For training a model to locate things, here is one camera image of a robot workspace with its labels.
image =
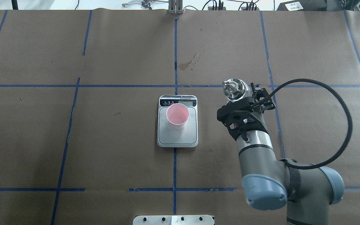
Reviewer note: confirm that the silver digital kitchen scale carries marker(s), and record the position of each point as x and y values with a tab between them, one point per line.
187	137

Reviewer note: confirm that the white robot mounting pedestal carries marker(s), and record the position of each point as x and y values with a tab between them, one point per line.
174	220

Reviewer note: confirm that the clear glass sauce bottle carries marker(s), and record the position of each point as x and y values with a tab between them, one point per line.
235	89

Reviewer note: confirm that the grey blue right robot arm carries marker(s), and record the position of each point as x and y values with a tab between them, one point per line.
307	190

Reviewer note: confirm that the aluminium frame post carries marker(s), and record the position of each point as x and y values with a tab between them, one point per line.
175	7

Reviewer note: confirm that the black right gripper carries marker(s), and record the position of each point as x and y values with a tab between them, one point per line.
256	100

